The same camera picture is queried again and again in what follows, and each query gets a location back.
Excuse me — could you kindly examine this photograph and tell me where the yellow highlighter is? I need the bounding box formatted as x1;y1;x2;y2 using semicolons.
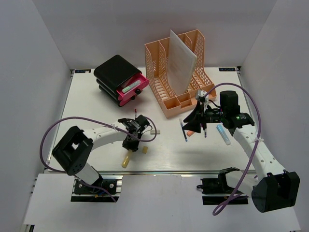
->
121;150;133;169

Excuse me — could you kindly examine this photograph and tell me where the orange highlighter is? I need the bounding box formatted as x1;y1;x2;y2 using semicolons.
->
187;131;194;137

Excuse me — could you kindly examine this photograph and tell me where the grey eraser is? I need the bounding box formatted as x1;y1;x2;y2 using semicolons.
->
150;130;160;135

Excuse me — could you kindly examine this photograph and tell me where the tan eraser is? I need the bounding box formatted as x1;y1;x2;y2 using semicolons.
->
142;146;148;154

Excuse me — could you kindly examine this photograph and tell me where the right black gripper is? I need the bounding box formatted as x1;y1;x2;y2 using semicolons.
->
183;100;226;133

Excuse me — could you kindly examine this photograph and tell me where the green highlighter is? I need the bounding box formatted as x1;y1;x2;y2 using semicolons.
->
122;80;141;93

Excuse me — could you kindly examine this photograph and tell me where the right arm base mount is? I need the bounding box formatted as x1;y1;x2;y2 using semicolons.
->
197;167;258;205

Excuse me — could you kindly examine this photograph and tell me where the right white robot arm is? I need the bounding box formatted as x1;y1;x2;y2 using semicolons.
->
183;90;300;213

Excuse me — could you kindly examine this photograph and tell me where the light blue highlighter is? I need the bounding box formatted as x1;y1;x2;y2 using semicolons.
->
216;124;231;145

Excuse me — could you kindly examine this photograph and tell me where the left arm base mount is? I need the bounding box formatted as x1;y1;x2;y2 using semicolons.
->
70;176;122;203

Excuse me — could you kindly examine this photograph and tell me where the purple cable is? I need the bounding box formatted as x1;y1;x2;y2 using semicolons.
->
205;83;265;216
39;116;157;203

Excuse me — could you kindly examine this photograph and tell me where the dark purple gel pen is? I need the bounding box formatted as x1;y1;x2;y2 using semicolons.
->
203;123;207;138

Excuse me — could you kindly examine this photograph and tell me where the black pink drawer unit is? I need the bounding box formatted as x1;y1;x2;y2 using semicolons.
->
94;55;149;107

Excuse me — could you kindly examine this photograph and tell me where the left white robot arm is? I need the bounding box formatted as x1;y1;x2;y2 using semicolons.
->
52;115;150;193

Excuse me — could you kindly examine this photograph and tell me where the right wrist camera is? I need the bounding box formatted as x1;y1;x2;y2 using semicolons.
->
195;89;209;104

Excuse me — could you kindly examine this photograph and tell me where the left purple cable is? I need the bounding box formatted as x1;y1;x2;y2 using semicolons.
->
39;116;157;203

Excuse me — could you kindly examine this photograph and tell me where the blue gel pen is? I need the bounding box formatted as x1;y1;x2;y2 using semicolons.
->
179;118;188;142

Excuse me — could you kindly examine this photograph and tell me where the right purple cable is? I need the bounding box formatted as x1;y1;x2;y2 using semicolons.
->
205;83;265;216

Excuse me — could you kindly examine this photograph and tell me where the orange plastic file organizer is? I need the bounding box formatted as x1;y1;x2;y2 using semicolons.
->
144;29;217;119

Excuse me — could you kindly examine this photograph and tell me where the purple highlighter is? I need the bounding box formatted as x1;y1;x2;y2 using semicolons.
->
120;78;136;89

